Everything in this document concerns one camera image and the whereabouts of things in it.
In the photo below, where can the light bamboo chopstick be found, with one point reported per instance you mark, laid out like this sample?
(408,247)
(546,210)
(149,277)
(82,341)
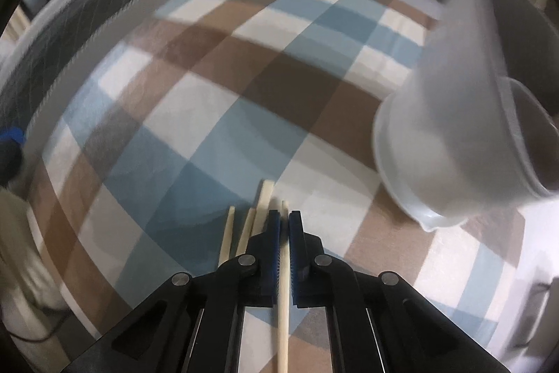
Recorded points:
(284,333)

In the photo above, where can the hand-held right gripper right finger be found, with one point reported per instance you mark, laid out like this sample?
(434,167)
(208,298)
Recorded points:
(296,250)

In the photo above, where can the grey plastic utensil holder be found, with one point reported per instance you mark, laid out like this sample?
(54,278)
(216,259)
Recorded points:
(454,128)

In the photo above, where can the pile of wooden chopsticks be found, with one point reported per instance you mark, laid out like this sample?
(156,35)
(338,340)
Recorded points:
(227,233)

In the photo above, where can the plaid tablecloth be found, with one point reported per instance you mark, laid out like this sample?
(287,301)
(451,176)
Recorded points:
(174,115)

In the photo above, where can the person's beige clothing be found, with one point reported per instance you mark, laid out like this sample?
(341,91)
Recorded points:
(26,250)

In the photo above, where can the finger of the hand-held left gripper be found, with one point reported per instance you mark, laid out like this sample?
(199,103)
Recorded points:
(11,135)

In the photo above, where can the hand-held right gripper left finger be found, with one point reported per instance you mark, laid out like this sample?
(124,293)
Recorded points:
(273,242)

